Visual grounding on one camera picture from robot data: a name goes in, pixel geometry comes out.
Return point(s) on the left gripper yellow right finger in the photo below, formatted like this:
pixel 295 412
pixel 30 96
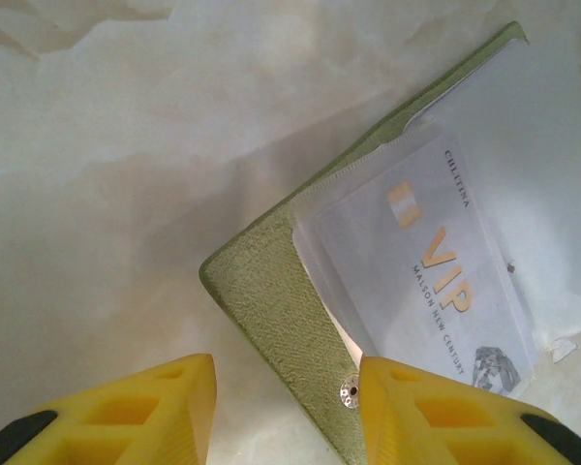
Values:
pixel 465 426

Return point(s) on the white VIP card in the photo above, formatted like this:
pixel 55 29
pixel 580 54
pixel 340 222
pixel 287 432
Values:
pixel 416 232

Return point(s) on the green fabric card holder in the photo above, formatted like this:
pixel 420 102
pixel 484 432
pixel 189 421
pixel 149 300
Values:
pixel 271 290

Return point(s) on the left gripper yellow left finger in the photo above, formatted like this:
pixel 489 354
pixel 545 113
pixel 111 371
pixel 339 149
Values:
pixel 126 426

